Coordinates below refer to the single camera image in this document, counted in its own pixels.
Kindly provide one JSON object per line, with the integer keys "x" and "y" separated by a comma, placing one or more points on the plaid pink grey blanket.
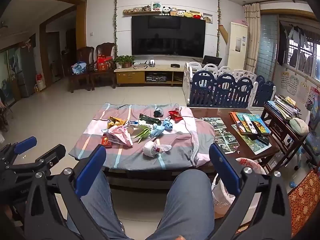
{"x": 175, "y": 142}

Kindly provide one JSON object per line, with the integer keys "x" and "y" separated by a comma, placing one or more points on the black set-top box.
{"x": 175, "y": 65}

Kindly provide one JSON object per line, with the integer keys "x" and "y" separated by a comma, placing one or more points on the green printed sheet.
{"x": 252, "y": 146}

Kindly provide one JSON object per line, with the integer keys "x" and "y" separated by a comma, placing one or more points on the ivy garland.
{"x": 115, "y": 17}
{"x": 218, "y": 25}

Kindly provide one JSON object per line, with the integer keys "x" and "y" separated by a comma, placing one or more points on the bin with white plastic bag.
{"x": 250, "y": 166}

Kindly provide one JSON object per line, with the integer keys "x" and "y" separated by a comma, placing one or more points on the small white desk device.
{"x": 151, "y": 62}

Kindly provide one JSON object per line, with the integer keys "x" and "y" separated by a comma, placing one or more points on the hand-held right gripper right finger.
{"x": 224, "y": 168}

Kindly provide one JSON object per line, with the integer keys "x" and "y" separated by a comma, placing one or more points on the white crumpled plastic bag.
{"x": 151, "y": 148}

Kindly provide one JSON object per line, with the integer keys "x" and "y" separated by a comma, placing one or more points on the stack of colourful books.
{"x": 261, "y": 125}

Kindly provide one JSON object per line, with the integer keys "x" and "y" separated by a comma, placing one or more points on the large black television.
{"x": 168, "y": 36}

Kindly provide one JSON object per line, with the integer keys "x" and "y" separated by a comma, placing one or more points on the person's left leg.
{"x": 100, "y": 205}

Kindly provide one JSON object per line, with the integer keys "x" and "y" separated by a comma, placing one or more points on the wooden wall shelf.
{"x": 140, "y": 13}

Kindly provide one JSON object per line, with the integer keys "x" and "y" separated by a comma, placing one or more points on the white blue carton box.
{"x": 133, "y": 123}

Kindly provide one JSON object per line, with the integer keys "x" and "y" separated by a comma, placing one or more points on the red gift box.
{"x": 104, "y": 63}

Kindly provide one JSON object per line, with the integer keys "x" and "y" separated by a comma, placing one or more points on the grey green cushion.
{"x": 298, "y": 126}

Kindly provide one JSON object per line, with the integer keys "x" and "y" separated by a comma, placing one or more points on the dark wooden chair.
{"x": 106, "y": 50}
{"x": 83, "y": 57}

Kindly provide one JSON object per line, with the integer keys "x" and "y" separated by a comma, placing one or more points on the orange cover book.
{"x": 237, "y": 123}

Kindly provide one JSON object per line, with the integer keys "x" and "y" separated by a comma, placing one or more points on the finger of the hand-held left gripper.
{"x": 51, "y": 154}
{"x": 25, "y": 143}

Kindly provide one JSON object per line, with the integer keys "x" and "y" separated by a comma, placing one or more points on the white standing air conditioner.
{"x": 237, "y": 42}

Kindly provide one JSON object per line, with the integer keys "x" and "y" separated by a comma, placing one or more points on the dark wooden coffee table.
{"x": 212, "y": 113}

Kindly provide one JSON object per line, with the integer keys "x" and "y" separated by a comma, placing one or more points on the small black monitor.
{"x": 212, "y": 60}

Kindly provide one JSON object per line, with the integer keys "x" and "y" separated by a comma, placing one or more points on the light blue plastic bag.
{"x": 156, "y": 131}

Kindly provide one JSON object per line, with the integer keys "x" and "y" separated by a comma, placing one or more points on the photo print sheet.
{"x": 226, "y": 140}
{"x": 213, "y": 123}

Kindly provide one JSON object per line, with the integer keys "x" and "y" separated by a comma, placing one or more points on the red plush toy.
{"x": 197, "y": 16}

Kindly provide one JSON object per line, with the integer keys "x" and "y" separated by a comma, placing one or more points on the grey refrigerator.
{"x": 23, "y": 75}

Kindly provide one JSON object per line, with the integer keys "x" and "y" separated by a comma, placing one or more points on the red crumpled wrapper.
{"x": 175, "y": 115}

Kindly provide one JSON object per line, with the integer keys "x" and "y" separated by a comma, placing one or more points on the white remote control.
{"x": 248, "y": 122}

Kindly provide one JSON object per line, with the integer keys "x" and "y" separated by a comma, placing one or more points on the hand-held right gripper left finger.
{"x": 91, "y": 170}

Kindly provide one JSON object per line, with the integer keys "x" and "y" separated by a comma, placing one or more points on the yellow plush toy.
{"x": 188, "y": 14}

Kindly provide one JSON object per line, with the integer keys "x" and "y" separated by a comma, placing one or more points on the green picture frame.
{"x": 156, "y": 5}

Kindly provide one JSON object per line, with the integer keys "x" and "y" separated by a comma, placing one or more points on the beige curtain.
{"x": 252, "y": 37}

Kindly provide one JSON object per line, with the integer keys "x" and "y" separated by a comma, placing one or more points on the yellow wooden television cabinet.
{"x": 130, "y": 76}

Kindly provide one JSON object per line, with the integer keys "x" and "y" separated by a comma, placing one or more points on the dark green snack wrapper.
{"x": 147, "y": 118}

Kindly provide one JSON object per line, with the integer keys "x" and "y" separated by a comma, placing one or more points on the yellow snack wrapper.
{"x": 117, "y": 122}

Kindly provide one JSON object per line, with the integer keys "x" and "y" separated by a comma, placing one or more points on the wide black remote control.
{"x": 262, "y": 139}

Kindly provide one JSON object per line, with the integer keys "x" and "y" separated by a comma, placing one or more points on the wall chart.
{"x": 292, "y": 85}

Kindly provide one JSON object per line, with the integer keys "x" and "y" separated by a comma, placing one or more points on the red and white sack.
{"x": 40, "y": 80}

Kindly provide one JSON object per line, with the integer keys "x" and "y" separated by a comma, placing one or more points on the stack of navy plastic chairs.
{"x": 220, "y": 90}

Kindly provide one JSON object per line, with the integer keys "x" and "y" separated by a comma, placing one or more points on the pink plastic bag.
{"x": 120, "y": 135}

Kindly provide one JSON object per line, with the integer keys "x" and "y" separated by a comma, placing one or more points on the person's right leg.
{"x": 185, "y": 205}

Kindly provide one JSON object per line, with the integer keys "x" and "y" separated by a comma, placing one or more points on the red gold patterned cloth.
{"x": 305, "y": 200}

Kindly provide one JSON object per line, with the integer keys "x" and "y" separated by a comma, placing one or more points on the black audio amplifier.
{"x": 156, "y": 77}

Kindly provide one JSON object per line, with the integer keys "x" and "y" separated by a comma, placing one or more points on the black crumpled plastic bag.
{"x": 158, "y": 112}

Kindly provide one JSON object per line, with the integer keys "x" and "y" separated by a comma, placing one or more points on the dark wooden side table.
{"x": 280, "y": 127}

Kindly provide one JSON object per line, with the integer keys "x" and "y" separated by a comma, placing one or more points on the panda plush toy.
{"x": 165, "y": 10}

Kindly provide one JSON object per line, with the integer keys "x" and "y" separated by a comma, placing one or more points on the red cigarette pack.
{"x": 106, "y": 143}

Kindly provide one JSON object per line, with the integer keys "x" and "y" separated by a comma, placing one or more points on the person's leg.
{"x": 100, "y": 205}
{"x": 185, "y": 205}

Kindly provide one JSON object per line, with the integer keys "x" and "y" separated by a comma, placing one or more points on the potted green plant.
{"x": 124, "y": 60}

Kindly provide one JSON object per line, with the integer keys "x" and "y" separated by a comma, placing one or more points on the slim black remote control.
{"x": 253, "y": 127}

